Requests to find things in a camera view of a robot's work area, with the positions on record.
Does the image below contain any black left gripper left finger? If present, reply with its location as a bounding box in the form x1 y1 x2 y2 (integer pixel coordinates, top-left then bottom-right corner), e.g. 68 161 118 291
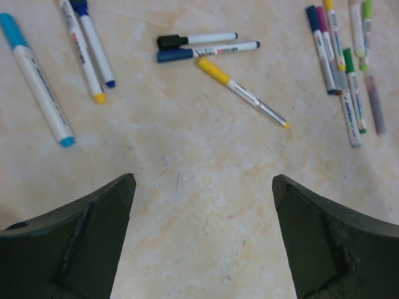
1 173 137 298

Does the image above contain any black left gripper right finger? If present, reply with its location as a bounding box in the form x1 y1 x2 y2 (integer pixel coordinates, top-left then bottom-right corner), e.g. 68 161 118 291
272 174 398 298

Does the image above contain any yellow capped clear pen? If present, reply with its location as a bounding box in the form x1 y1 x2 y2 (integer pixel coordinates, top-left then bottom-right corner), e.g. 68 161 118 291
197 57 290 129

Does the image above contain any orange capped white marker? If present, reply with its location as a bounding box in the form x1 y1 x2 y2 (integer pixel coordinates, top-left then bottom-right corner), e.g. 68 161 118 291
337 70 361 148

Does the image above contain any purple grey marker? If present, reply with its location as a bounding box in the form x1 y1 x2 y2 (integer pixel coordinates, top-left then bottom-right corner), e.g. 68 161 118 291
365 72 386 135

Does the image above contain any dark green capped marker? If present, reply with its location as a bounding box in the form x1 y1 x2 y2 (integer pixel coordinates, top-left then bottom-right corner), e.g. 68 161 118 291
343 47 367 134

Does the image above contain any dark blue capped marker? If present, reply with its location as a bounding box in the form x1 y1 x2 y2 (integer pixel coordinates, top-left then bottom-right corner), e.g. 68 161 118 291
156 40 261 64

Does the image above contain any black eraser-cap white marker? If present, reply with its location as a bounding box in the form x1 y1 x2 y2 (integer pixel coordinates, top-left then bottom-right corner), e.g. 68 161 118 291
156 32 238 50

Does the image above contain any magenta capped white marker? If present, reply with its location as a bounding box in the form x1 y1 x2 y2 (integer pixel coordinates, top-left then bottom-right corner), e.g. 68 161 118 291
316 6 342 95

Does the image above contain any navy capped white marker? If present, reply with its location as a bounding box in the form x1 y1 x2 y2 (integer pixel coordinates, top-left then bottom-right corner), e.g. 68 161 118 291
305 5 336 95

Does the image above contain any blue eraser-cap white marker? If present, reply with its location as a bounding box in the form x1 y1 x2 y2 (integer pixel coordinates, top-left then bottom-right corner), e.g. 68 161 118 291
70 1 117 88

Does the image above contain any pink capped white marker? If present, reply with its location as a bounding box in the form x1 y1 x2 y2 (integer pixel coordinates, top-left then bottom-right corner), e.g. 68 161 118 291
349 0 365 58

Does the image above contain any yellow capped slim marker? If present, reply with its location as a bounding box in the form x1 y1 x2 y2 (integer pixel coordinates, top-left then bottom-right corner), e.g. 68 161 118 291
324 0 346 71

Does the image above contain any lime green capped marker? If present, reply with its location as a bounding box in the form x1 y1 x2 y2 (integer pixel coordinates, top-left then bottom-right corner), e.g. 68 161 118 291
360 0 373 71

